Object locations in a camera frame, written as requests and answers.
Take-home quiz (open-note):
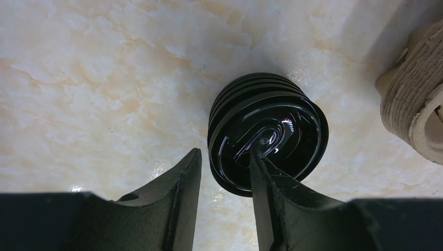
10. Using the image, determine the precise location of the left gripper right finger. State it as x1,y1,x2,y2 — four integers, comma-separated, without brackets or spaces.
250,149,442,250

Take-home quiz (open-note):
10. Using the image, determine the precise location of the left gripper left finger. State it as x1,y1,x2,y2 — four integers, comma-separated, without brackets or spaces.
1,148,202,250

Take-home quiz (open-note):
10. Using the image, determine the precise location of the stack of black lids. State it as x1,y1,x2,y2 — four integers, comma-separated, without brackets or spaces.
207,72,329,197

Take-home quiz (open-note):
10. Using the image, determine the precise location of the brown pulp cup carrier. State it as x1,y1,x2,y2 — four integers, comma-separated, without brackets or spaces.
376,21,442,165

